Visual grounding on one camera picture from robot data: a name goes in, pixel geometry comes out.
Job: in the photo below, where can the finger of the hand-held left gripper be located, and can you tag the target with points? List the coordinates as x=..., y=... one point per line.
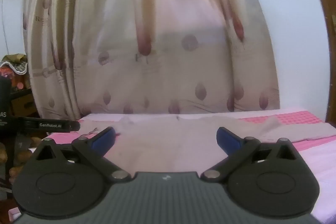
x=52, y=124

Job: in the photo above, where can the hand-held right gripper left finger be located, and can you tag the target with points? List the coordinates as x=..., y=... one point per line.
x=103, y=139

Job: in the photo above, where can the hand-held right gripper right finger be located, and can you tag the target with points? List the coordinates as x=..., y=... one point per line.
x=227, y=140

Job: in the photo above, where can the beige knit pants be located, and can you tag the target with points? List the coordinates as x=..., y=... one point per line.
x=170, y=145

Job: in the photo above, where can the person's left hand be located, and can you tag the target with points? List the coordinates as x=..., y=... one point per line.
x=19, y=159

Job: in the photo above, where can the red floral cloth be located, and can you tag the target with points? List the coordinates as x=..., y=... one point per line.
x=18, y=81

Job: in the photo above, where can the pink checked blanket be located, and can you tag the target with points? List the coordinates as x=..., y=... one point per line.
x=312, y=161

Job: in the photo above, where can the beige leaf print curtain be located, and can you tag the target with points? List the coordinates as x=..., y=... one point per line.
x=157, y=43

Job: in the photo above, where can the brown wooden door frame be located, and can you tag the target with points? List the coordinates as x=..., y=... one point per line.
x=325, y=16

